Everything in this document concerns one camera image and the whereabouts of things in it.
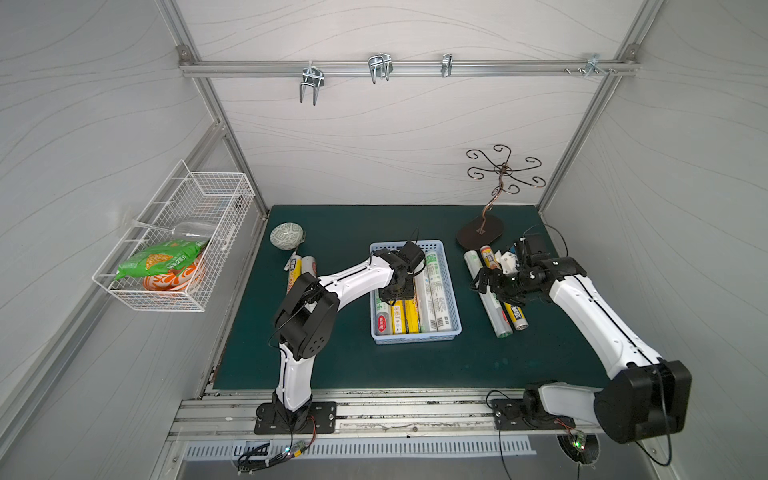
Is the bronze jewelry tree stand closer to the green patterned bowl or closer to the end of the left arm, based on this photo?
the end of the left arm

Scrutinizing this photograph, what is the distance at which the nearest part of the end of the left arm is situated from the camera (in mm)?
671

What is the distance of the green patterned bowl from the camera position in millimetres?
1083
